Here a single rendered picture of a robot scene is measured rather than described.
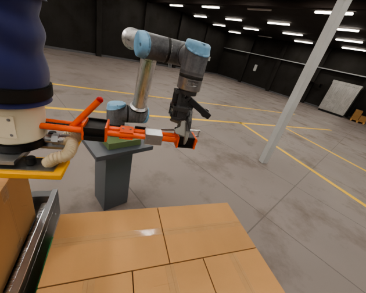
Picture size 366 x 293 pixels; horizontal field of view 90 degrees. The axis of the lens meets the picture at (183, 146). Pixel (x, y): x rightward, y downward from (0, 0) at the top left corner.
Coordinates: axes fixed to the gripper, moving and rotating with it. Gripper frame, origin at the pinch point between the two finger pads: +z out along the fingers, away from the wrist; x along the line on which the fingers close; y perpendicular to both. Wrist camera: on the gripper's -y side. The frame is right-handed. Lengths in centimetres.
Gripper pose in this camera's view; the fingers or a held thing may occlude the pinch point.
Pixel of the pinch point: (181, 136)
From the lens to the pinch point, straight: 81.1
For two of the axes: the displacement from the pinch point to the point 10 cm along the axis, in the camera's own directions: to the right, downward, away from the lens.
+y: -9.5, -0.9, -3.0
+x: 2.2, 5.0, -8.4
